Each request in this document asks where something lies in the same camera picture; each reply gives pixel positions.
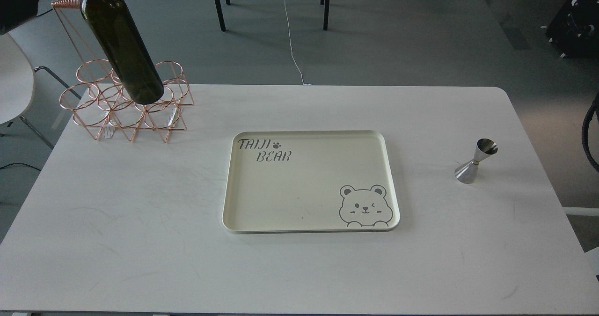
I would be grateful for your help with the steel double jigger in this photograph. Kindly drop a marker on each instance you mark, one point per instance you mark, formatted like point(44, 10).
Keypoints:
point(466, 173)

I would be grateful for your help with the dark green wine bottle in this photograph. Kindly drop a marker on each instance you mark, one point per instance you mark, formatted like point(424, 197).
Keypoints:
point(112, 24)

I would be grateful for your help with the copper wire bottle rack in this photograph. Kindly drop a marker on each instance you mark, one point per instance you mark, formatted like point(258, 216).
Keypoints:
point(100, 104)

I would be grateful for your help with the cream bear serving tray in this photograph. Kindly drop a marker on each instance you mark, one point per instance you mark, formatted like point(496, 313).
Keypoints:
point(309, 181)

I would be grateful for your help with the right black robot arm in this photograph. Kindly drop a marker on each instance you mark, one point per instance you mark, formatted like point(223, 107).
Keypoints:
point(574, 29)

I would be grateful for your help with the white chair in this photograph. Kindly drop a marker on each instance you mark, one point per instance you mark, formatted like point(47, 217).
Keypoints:
point(17, 85)

